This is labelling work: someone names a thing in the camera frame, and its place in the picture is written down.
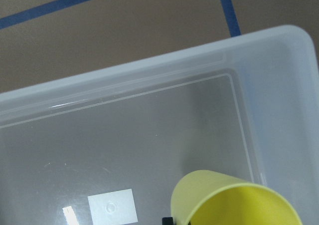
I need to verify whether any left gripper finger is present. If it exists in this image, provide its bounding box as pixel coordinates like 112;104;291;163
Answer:
162;217;173;225

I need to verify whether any yellow plastic cup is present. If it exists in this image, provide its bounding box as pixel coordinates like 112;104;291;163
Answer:
170;170;302;225

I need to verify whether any translucent plastic box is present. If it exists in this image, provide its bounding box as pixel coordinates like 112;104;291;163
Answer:
0;25;319;225

